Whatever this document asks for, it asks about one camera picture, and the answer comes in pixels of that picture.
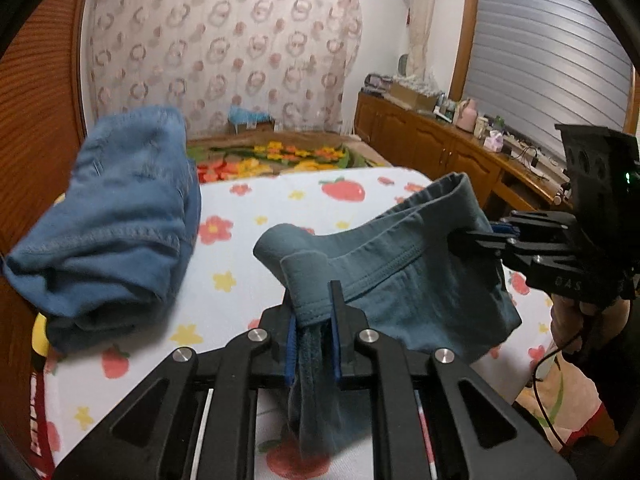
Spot person's right hand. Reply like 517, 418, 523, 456
550, 294, 635, 362

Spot teal pants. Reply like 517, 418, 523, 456
252, 172, 523, 461

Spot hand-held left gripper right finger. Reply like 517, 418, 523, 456
327, 280, 577, 480

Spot white strawberry print blanket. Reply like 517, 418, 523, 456
42, 166, 556, 480

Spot small blue stool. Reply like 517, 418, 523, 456
227, 106, 277, 136

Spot grey window blind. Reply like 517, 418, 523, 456
462, 0, 637, 162

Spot open cardboard box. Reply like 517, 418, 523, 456
389, 80, 442, 114

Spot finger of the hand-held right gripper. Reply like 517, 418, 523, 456
491, 209, 585, 242
449, 229, 628, 307

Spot wooden louvered wardrobe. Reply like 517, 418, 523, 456
0, 0, 97, 461

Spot black cable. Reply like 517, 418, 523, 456
529, 310, 601, 453

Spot circle patterned curtain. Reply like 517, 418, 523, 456
87, 0, 364, 137

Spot brown floral blanket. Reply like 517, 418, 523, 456
187, 132, 397, 186

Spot pink thermos jug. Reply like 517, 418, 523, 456
454, 98, 479, 131

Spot pale sheer drape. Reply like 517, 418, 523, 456
406, 0, 442, 92

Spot red patterned sheet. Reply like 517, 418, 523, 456
27, 305, 64, 469

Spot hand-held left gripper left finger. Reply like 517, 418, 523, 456
52, 294, 301, 480

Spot folded blue denim pants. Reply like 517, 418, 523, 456
2, 105, 203, 354

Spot wooden cabinet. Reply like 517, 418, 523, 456
354, 91, 576, 222

